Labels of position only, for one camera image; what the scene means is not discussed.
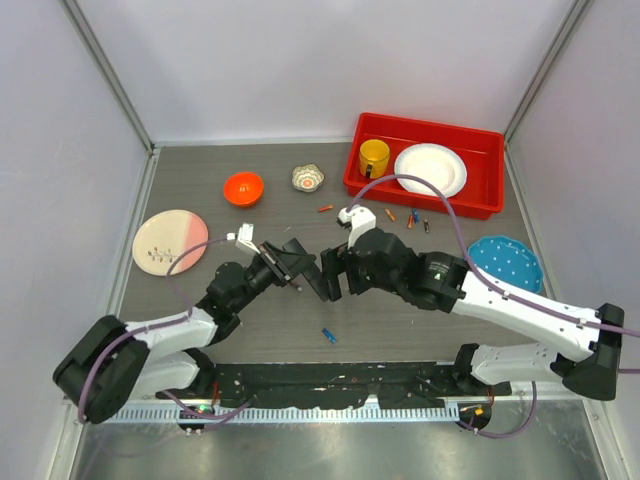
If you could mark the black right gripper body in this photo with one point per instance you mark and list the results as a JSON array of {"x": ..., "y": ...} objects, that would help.
[{"x": 363, "y": 279}]

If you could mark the orange bowl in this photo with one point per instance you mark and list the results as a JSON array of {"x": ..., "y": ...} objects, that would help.
[{"x": 243, "y": 189}]

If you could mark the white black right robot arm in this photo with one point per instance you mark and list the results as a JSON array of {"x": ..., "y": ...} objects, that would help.
[{"x": 577, "y": 347}]

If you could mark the blue polka dot plate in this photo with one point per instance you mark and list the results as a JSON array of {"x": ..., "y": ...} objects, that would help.
[{"x": 508, "y": 260}]

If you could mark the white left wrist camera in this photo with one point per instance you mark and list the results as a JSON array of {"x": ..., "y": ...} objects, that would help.
[{"x": 244, "y": 239}]

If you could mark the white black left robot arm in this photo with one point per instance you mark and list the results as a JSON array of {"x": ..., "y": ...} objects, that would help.
[{"x": 117, "y": 361}]

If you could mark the small floral bowl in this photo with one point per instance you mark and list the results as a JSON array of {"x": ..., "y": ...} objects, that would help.
[{"x": 307, "y": 178}]

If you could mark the blue battery near front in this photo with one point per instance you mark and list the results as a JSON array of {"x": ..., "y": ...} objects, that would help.
[{"x": 330, "y": 337}]

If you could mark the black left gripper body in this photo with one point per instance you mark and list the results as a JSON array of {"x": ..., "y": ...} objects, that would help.
[{"x": 268, "y": 269}]

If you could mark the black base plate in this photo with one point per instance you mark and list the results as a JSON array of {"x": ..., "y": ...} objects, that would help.
[{"x": 338, "y": 386}]

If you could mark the red plastic bin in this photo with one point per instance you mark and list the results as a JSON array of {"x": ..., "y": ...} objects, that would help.
[{"x": 465, "y": 164}]

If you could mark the yellow mug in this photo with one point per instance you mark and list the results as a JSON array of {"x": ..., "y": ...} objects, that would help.
[{"x": 374, "y": 155}]

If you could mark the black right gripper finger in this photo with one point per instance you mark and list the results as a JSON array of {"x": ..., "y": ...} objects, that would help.
[
  {"x": 333, "y": 262},
  {"x": 340, "y": 287}
]

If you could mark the pink cream plate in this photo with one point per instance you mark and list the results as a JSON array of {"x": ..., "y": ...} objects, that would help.
[{"x": 164, "y": 237}]

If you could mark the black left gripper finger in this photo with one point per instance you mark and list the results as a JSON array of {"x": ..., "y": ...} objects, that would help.
[
  {"x": 300, "y": 265},
  {"x": 294, "y": 250}
]

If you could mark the white paper plate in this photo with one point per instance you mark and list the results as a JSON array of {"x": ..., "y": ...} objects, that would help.
[{"x": 435, "y": 164}]

